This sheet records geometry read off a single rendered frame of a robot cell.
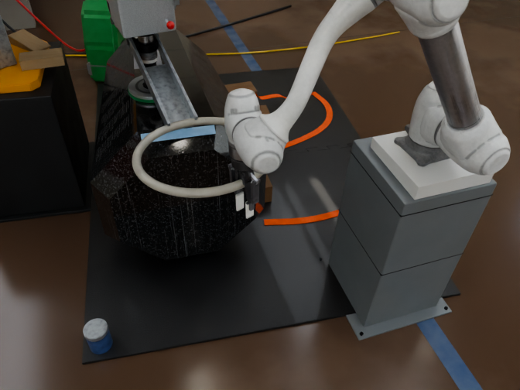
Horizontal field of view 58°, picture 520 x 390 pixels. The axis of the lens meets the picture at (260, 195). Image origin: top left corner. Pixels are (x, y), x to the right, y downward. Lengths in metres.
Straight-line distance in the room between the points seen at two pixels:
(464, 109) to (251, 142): 0.65
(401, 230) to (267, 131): 0.79
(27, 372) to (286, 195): 1.60
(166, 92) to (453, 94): 1.10
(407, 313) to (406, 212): 0.76
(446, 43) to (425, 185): 0.57
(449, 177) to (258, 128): 0.81
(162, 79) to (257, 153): 0.94
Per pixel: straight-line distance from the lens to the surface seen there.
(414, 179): 1.73
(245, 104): 1.31
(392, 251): 1.89
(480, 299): 2.60
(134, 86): 2.23
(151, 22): 2.00
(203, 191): 1.46
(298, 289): 2.36
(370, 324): 2.30
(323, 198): 2.82
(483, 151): 1.58
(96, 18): 3.89
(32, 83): 2.50
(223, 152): 2.00
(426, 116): 1.73
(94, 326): 2.17
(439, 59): 1.35
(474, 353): 2.41
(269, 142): 1.18
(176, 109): 1.92
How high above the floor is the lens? 1.91
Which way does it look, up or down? 43 degrees down
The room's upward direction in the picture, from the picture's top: 2 degrees clockwise
